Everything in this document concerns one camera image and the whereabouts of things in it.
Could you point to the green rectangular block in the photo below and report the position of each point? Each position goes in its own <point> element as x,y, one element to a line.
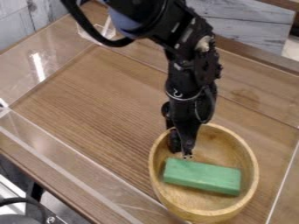
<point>201,176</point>

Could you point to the brown wooden bowl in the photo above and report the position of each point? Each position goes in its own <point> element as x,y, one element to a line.
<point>218,147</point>

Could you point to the clear acrylic tray wall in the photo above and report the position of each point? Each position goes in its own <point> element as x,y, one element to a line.
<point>89,188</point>

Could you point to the clear acrylic corner bracket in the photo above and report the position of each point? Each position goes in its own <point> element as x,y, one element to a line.
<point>105,29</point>

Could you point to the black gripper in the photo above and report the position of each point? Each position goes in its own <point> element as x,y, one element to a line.
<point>186,115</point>

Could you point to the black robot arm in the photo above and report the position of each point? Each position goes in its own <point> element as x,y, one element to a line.
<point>170,24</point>

